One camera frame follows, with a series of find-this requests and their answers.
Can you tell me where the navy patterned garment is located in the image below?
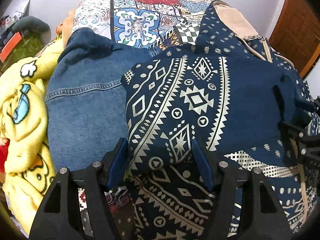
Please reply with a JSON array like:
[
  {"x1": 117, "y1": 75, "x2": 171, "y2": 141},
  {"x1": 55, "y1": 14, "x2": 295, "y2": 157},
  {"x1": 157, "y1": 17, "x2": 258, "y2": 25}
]
[{"x1": 122, "y1": 1, "x2": 319, "y2": 239}]

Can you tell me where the red cloth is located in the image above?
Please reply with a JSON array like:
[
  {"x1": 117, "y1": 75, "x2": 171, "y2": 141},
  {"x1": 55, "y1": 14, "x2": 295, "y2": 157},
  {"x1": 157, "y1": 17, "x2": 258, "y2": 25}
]
[{"x1": 0, "y1": 138, "x2": 10, "y2": 173}]

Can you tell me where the brown wooden door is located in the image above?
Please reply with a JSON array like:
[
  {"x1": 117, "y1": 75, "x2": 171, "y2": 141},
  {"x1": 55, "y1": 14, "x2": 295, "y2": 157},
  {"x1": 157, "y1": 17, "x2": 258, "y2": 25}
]
[{"x1": 270, "y1": 0, "x2": 319, "y2": 78}]

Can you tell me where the blue denim jacket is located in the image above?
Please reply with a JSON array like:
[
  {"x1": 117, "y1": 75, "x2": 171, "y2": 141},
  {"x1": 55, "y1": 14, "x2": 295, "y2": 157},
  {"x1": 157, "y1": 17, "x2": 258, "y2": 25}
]
[{"x1": 45, "y1": 28, "x2": 156, "y2": 170}]

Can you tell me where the yellow cartoon blanket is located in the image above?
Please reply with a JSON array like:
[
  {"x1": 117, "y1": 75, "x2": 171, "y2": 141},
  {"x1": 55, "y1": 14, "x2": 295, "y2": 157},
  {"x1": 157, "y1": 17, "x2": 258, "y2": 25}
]
[{"x1": 1, "y1": 36, "x2": 63, "y2": 234}]

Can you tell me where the orange box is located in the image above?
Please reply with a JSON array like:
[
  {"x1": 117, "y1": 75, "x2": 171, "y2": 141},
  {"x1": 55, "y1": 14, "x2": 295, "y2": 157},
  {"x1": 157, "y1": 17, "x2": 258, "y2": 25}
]
[{"x1": 0, "y1": 32, "x2": 22, "y2": 63}]

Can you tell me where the green patterned cloth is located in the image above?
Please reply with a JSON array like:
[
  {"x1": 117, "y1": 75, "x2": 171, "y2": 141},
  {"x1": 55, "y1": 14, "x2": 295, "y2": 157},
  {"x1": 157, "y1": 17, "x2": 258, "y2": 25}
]
[{"x1": 1, "y1": 33, "x2": 44, "y2": 73}]

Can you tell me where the colourful patchwork bedspread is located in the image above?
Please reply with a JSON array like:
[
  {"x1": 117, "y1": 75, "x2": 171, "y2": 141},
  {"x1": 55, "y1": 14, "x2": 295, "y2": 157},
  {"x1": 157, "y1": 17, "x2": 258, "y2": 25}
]
[{"x1": 73, "y1": 0, "x2": 211, "y2": 50}]

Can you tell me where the grey neck pillow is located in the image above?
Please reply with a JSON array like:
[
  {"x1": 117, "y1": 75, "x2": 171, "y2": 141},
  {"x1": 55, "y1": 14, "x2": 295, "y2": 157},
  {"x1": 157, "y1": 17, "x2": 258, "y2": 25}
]
[{"x1": 12, "y1": 16, "x2": 51, "y2": 43}]

